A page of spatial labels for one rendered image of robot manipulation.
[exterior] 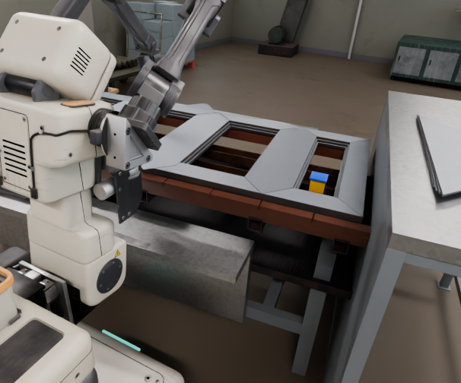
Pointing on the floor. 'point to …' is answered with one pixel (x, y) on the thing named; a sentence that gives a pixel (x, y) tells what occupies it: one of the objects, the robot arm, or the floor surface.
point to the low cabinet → (440, 63)
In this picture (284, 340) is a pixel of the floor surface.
